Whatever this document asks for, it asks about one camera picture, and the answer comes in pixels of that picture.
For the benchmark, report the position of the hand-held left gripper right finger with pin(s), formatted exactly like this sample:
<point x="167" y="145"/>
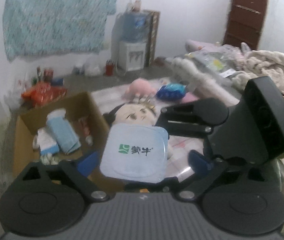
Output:
<point x="198" y="160"/>

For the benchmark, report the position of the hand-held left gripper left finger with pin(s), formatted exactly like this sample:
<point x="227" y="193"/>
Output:
<point x="89" y="162"/>

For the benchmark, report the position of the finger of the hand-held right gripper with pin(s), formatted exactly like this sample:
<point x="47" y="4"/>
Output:
<point x="197" y="111"/>
<point x="184" y="130"/>

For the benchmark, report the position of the light blue knit cloth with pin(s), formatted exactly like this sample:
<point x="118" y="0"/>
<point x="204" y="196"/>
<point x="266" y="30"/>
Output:
<point x="63" y="132"/>

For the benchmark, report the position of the translucent plastic yogurt tub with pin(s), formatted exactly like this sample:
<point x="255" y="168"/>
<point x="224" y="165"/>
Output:
<point x="134" y="152"/>

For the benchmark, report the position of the brown cardboard box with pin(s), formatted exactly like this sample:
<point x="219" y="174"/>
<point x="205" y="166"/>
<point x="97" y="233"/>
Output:
<point x="91" y="115"/>

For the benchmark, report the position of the blue snack packet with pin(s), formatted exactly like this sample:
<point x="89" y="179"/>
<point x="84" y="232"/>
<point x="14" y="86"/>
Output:
<point x="170" y="92"/>

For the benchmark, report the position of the white fluffy plush toy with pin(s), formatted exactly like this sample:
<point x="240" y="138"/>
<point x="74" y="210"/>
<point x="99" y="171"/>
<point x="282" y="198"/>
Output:
<point x="197" y="72"/>

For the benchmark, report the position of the blue and white carton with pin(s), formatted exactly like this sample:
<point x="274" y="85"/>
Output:
<point x="47" y="142"/>

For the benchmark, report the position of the clear plastic-wrapped package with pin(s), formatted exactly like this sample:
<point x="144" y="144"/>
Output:
<point x="212" y="60"/>

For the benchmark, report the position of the black-haired plush doll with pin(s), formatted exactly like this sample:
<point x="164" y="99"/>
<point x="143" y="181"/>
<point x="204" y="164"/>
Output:
<point x="132" y="113"/>

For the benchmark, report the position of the pink plush toy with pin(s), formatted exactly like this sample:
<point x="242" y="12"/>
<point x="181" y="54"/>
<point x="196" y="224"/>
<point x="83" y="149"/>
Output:
<point x="139" y="87"/>

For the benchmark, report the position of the pink bedding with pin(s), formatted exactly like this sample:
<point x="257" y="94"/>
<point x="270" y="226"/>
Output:
<point x="199" y="46"/>

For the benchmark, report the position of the red snack bags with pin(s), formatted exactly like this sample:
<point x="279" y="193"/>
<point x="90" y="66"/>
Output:
<point x="43" y="92"/>

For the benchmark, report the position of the white water dispenser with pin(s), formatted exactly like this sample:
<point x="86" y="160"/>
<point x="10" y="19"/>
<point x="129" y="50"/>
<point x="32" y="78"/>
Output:
<point x="132" y="56"/>

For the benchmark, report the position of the wooden framed board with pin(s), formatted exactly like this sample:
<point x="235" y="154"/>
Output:
<point x="153" y="37"/>

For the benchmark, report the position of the small blue box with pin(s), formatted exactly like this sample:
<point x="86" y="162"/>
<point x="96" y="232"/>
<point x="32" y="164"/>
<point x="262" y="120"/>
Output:
<point x="57" y="81"/>

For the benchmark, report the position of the white plastic bag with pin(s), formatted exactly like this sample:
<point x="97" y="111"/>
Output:
<point x="92" y="70"/>

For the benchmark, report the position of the red thermos flask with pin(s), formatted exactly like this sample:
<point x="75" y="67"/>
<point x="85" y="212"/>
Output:
<point x="109" y="68"/>

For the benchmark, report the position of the red can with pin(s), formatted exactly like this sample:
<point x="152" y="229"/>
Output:
<point x="48" y="75"/>

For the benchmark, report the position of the blue water bottle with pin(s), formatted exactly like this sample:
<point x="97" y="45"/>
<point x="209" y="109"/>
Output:
<point x="134" y="27"/>

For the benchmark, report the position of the brown wooden door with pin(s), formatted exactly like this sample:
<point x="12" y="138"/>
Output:
<point x="247" y="12"/>

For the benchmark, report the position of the teal patterned wall cloth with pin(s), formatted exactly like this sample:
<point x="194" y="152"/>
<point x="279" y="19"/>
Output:
<point x="54" y="17"/>

